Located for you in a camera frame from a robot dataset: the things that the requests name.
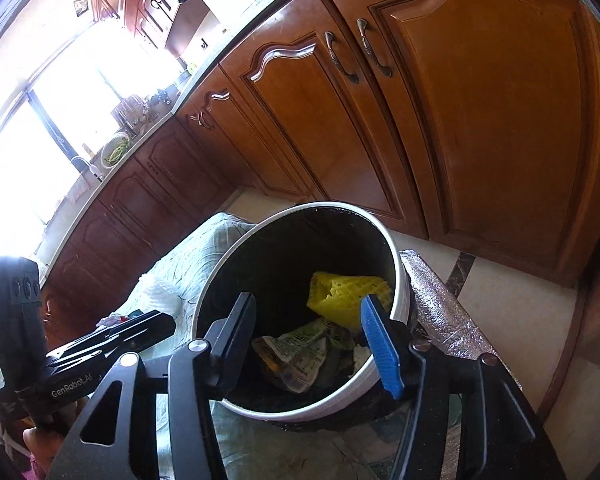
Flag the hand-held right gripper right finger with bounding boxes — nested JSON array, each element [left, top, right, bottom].
[[359, 294, 566, 480]]

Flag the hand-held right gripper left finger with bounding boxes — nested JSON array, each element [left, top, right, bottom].
[[45, 291, 258, 480]]

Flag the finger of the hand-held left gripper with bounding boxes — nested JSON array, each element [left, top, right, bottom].
[[101, 310, 177, 342], [45, 325, 177, 367]]

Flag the yellow foam fruit net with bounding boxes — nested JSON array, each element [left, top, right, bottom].
[[307, 271, 393, 331]]

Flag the green and silver snack packet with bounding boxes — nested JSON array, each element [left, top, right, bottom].
[[251, 317, 353, 395]]

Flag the black bin with white rim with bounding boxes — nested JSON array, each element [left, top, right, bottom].
[[190, 201, 421, 433]]

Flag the person's left hand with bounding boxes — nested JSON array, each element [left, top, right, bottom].
[[21, 425, 70, 463]]

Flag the large white foam net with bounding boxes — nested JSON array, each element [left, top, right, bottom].
[[139, 272, 186, 316]]

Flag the silver foil sheet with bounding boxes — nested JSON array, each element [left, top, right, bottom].
[[398, 250, 526, 386]]

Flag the chrome kitchen faucet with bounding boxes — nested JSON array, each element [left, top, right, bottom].
[[70, 156, 103, 183]]

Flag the large kitchen window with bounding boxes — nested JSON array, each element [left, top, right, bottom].
[[0, 25, 181, 261]]

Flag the utensil holder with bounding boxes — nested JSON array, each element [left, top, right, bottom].
[[111, 95, 146, 128]]

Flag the wooden lower cabinets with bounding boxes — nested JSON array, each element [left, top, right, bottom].
[[40, 0, 600, 341]]

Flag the wooden cabinets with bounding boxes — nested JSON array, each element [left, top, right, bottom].
[[40, 0, 600, 341], [89, 0, 216, 58]]

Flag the wooden upper cabinets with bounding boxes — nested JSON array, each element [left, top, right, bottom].
[[89, 0, 216, 58]]

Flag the speckled kitchen countertop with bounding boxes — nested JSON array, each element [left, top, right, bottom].
[[40, 0, 361, 276]]

